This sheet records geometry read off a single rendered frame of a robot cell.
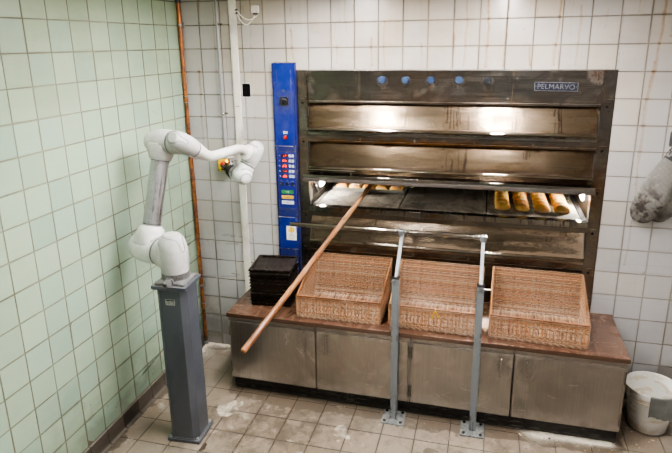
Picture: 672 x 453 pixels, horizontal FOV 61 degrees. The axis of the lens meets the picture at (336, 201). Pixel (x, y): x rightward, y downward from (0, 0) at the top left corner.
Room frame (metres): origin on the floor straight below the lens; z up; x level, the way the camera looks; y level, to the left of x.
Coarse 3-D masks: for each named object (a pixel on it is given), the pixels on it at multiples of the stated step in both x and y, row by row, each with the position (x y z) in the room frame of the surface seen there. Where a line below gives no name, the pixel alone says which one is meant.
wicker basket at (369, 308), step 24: (336, 264) 3.69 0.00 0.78; (360, 264) 3.66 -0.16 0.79; (312, 288) 3.64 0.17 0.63; (336, 288) 3.65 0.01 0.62; (360, 288) 3.62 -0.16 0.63; (384, 288) 3.31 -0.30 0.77; (312, 312) 3.28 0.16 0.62; (336, 312) 3.35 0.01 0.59; (360, 312) 3.34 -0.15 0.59; (384, 312) 3.32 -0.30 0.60
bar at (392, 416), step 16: (304, 224) 3.42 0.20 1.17; (320, 224) 3.40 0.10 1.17; (400, 240) 3.23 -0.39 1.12; (480, 240) 3.13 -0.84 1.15; (400, 256) 3.16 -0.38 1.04; (480, 272) 2.99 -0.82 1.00; (480, 288) 2.91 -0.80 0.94; (480, 304) 2.91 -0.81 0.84; (480, 320) 2.91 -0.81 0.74; (480, 336) 2.91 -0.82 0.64; (384, 416) 3.06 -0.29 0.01; (400, 416) 3.06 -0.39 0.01; (464, 432) 2.89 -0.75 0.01; (480, 432) 2.90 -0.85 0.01
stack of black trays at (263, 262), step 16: (272, 256) 3.73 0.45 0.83; (288, 256) 3.71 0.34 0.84; (256, 272) 3.48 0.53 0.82; (272, 272) 3.47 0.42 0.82; (288, 272) 3.44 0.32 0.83; (256, 288) 3.48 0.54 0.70; (272, 288) 3.47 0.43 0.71; (256, 304) 3.48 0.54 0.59; (272, 304) 3.47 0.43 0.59; (288, 304) 3.44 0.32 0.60
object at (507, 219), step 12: (312, 204) 3.83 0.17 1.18; (324, 204) 3.82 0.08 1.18; (396, 216) 3.64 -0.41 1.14; (408, 216) 3.62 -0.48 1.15; (420, 216) 3.60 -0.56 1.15; (432, 216) 3.58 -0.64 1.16; (444, 216) 3.56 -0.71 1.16; (456, 216) 3.54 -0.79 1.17; (468, 216) 3.52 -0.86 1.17; (480, 216) 3.50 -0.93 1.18; (492, 216) 3.49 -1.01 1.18; (504, 216) 3.49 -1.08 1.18; (516, 216) 3.48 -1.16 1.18
